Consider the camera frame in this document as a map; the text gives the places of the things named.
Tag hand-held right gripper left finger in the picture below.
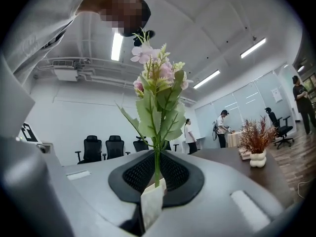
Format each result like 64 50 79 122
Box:
62 149 157 236

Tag person's grey shirt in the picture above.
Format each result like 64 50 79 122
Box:
0 0 95 138

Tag long ceiling light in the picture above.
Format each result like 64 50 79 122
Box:
111 32 124 62
239 38 267 59
193 69 221 89

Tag white ceiling pipes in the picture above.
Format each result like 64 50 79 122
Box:
34 57 139 89

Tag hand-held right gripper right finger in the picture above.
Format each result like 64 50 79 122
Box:
159 149 285 237

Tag dried brown plant white pot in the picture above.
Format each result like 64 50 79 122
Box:
237 116 278 168

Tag dark wooden table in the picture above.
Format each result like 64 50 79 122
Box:
190 147 295 207

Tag black head camera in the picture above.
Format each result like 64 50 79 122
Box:
132 29 156 47

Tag white cable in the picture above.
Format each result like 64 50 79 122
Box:
297 180 312 200

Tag white air conditioner unit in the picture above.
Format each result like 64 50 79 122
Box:
52 60 79 82

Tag round table beige cloth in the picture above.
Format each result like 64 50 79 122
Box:
227 130 244 148

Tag person's head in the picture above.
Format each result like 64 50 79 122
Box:
76 0 152 38

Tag white paper sheet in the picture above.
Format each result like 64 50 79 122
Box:
270 87 283 104

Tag beige book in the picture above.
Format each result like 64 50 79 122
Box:
237 148 251 161

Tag pink flowers with green leaves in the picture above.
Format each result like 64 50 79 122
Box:
115 27 195 232

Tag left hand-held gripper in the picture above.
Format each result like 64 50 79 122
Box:
17 121 54 155

